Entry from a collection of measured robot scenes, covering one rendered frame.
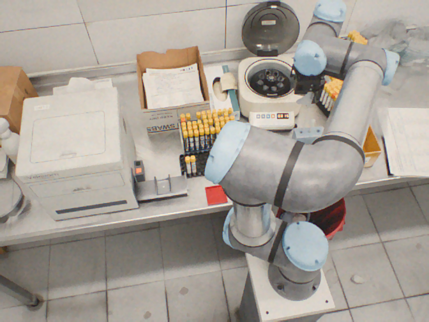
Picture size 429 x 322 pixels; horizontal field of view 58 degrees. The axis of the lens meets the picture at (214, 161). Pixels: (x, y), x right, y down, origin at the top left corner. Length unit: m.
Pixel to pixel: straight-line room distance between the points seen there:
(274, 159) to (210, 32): 1.07
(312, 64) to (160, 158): 0.70
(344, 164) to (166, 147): 0.90
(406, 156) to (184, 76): 0.87
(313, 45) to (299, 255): 0.49
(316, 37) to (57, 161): 0.73
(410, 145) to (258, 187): 1.02
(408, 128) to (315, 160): 1.03
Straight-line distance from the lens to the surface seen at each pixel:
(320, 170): 0.61
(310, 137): 1.37
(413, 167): 1.53
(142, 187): 1.32
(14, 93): 1.52
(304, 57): 0.92
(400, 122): 1.63
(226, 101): 1.47
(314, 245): 1.01
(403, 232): 2.45
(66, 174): 1.13
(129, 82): 1.67
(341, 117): 0.74
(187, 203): 1.32
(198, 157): 1.38
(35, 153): 1.16
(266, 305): 1.17
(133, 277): 2.18
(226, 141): 0.63
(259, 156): 0.61
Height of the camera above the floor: 2.06
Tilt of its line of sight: 58 degrees down
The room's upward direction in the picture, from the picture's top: straight up
